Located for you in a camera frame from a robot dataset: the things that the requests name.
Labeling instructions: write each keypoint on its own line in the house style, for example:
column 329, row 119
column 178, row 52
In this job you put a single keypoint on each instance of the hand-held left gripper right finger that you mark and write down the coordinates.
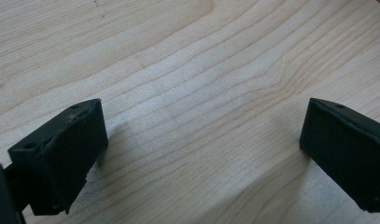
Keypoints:
column 346, row 155

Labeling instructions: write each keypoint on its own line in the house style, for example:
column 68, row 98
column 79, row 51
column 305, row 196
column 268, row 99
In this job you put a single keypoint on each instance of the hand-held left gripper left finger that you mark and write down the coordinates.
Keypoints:
column 63, row 158

